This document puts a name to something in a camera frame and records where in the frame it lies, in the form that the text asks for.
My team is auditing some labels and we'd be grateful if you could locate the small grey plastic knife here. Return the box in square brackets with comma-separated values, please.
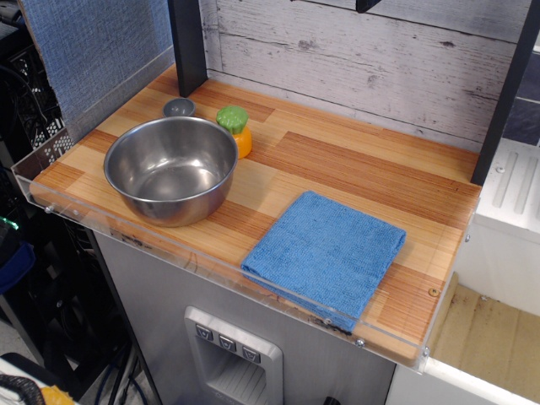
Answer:
[162, 98, 196, 117]

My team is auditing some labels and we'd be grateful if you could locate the blue folded cloth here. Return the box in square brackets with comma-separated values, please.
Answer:
[241, 192, 407, 333]

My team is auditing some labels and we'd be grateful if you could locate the clear acrylic table guard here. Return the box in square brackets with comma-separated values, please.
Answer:
[13, 128, 480, 369]

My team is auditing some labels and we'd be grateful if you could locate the orange toy carrot green top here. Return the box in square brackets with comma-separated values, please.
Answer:
[216, 105, 252, 159]

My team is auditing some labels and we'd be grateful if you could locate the stainless steel bowl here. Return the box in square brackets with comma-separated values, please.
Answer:
[104, 117, 239, 227]

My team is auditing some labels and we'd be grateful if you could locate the grey toy fridge dispenser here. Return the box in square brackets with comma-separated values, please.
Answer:
[184, 306, 284, 404]

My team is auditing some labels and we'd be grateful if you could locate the black plastic crate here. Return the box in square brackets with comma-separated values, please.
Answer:
[1, 46, 65, 152]

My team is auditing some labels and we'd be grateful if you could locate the white toy sink unit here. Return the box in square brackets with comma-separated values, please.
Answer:
[387, 139, 539, 404]

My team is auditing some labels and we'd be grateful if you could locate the yellow black object bottom left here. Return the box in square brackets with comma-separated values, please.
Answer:
[1, 374, 76, 405]

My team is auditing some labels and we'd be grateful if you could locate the black vertical post left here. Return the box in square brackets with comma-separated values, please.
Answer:
[168, 0, 208, 97]

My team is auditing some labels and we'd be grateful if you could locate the black vertical post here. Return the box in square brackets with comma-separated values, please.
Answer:
[470, 0, 539, 186]
[168, 0, 208, 97]

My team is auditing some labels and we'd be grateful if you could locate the black vertical post right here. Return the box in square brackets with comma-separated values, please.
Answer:
[470, 0, 539, 186]

